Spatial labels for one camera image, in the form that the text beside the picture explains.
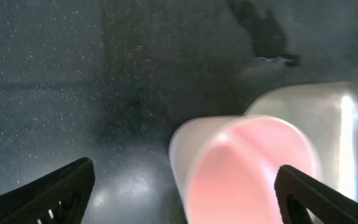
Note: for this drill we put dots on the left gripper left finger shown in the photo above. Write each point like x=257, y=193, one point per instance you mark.
x=42, y=199

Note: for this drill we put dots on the pink cup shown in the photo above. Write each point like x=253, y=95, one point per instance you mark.
x=228, y=174

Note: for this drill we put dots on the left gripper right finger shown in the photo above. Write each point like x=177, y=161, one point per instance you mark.
x=315, y=202

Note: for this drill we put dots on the steel sink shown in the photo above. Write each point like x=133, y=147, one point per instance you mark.
x=322, y=105

